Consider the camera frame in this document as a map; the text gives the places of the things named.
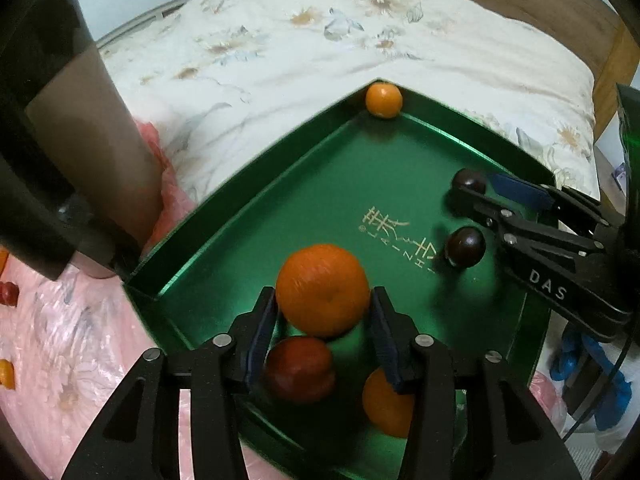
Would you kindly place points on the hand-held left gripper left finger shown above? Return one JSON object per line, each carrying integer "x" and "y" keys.
{"x": 262, "y": 330}

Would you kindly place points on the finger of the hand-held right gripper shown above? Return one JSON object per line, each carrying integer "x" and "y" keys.
{"x": 500, "y": 220}
{"x": 520, "y": 190}

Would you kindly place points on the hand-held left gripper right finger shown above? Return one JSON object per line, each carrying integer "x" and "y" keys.
{"x": 387, "y": 340}

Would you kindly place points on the dark purple plum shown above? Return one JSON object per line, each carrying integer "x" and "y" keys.
{"x": 465, "y": 246}
{"x": 470, "y": 182}

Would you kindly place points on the red plum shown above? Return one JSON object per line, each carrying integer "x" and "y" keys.
{"x": 300, "y": 370}
{"x": 7, "y": 292}

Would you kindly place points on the orange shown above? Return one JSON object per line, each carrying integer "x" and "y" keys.
{"x": 383, "y": 100}
{"x": 322, "y": 290}
{"x": 390, "y": 405}
{"x": 6, "y": 374}

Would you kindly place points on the green metal tray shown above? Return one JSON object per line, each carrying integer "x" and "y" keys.
{"x": 350, "y": 185}

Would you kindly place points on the blue cloth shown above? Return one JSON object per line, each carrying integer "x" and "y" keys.
{"x": 612, "y": 385}

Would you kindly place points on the wooden headboard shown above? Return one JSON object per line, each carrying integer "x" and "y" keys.
{"x": 575, "y": 25}

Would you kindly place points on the pink plastic sheet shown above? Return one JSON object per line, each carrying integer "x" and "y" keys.
{"x": 75, "y": 335}

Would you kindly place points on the brown and black kettle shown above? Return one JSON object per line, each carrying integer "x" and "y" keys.
{"x": 75, "y": 110}

